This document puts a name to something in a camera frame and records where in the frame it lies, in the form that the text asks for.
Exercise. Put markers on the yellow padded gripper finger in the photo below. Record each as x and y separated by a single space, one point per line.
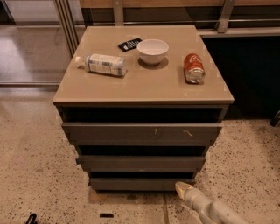
181 188

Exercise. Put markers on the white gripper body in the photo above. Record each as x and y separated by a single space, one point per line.
196 199

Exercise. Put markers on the grey drawer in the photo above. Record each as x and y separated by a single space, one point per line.
94 163
141 134
137 184

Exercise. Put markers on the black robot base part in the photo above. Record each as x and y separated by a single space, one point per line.
274 121

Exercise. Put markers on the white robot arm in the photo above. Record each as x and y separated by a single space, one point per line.
210 211

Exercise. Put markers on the grey drawer cabinet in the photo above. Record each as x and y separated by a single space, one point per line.
146 94

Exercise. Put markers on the red soda can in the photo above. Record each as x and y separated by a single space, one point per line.
193 68

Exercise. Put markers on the white ceramic bowl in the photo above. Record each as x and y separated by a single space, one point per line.
152 51

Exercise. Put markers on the clear plastic water bottle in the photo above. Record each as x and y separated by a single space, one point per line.
103 64

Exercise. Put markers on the black object floor corner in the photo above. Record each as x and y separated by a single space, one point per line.
32 219

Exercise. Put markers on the black snack packet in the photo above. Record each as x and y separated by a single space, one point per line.
130 44

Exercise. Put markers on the metal railing frame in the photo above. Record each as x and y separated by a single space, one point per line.
218 16

